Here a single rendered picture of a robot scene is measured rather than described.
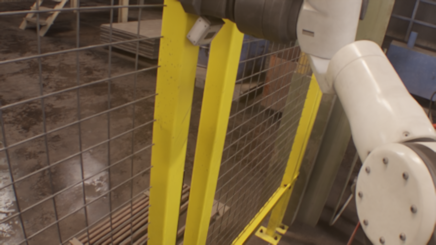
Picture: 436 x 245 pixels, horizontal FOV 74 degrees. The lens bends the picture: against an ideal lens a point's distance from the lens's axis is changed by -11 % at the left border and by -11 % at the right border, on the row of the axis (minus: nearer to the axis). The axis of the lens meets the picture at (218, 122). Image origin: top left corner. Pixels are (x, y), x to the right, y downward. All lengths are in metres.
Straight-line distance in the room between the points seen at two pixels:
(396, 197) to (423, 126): 0.09
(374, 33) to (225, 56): 1.27
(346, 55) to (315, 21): 0.07
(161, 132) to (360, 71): 0.38
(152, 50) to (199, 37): 4.54
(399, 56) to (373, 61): 5.91
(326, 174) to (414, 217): 1.89
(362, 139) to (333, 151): 1.72
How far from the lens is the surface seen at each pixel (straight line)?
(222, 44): 0.66
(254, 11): 0.42
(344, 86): 0.34
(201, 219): 0.87
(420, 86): 6.34
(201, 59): 4.67
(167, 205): 0.67
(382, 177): 0.23
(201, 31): 0.48
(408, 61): 6.26
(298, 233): 2.24
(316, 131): 1.89
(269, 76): 3.69
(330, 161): 2.05
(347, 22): 0.40
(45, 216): 2.19
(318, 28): 0.41
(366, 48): 0.35
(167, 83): 0.55
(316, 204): 2.22
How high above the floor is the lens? 1.46
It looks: 25 degrees down
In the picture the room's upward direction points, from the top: 10 degrees clockwise
